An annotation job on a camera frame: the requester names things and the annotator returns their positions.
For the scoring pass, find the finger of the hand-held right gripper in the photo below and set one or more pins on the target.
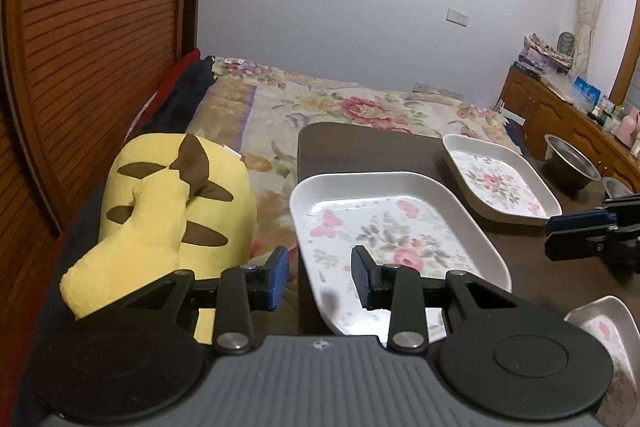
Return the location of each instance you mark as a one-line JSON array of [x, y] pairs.
[[575, 244], [580, 222]]

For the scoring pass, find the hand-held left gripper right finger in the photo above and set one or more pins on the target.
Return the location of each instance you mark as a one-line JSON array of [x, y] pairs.
[[361, 279]]

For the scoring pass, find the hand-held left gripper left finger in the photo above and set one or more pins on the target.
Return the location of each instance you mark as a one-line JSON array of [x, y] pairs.
[[277, 279]]

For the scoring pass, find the large steel bowl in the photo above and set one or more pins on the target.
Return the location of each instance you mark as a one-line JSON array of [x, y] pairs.
[[615, 187]]

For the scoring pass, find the small deep steel bowl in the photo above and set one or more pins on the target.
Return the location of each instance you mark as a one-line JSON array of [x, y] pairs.
[[570, 162]]

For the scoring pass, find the white floral plate with butterfly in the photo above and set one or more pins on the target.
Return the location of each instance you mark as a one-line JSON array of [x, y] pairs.
[[400, 217]]

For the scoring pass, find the pink bottle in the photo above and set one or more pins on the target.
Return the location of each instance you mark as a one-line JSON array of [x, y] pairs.
[[629, 127]]

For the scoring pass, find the wooden cabinet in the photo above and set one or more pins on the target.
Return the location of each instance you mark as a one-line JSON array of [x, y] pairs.
[[550, 112]]

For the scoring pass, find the blue box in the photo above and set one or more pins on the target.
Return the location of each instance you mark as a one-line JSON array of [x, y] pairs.
[[587, 93]]

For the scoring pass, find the white cardboard box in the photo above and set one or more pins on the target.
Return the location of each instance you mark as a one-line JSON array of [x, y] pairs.
[[510, 113]]

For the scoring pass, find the clear plastic bag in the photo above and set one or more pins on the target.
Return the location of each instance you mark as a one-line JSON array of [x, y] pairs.
[[557, 85]]

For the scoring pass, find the yellow plush toy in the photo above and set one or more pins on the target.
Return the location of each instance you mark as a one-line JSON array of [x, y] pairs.
[[150, 217]]

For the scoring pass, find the stack of papers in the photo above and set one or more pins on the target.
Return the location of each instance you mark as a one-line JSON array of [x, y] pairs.
[[540, 54]]

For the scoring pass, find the floral blanket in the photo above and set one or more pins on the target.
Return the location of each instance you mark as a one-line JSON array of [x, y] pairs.
[[260, 107]]

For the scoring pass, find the small grey fan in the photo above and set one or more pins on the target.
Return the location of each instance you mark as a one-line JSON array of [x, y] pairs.
[[566, 43]]

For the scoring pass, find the red pillow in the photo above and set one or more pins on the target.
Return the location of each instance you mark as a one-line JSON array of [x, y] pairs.
[[186, 58]]

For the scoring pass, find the wooden louvered wardrobe door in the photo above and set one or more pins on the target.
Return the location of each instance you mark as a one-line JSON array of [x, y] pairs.
[[90, 32]]

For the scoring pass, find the wooden window frame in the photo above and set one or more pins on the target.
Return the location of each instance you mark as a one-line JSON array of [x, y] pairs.
[[625, 52]]

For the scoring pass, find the white wall power strip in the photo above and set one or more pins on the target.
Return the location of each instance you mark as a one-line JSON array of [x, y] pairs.
[[437, 88]]

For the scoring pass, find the white wall switch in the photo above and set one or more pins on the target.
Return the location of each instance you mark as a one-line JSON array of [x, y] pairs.
[[456, 17]]

